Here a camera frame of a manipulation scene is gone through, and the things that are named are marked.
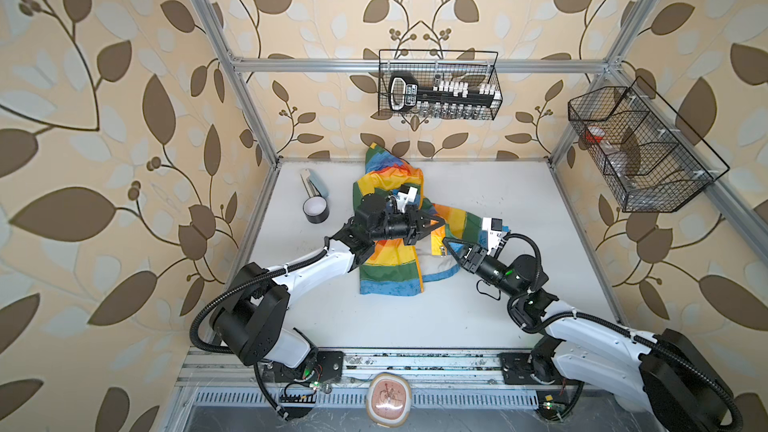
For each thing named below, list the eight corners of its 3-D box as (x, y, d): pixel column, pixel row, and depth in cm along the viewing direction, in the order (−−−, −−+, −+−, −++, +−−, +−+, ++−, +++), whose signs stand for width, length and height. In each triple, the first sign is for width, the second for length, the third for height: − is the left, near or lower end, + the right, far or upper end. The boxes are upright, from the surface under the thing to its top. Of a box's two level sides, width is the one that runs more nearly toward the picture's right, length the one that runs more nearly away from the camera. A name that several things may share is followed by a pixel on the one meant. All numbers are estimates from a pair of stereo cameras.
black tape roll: (303, 223, 105) (300, 216, 101) (307, 203, 110) (305, 196, 107) (327, 223, 105) (324, 216, 101) (330, 203, 110) (328, 196, 107)
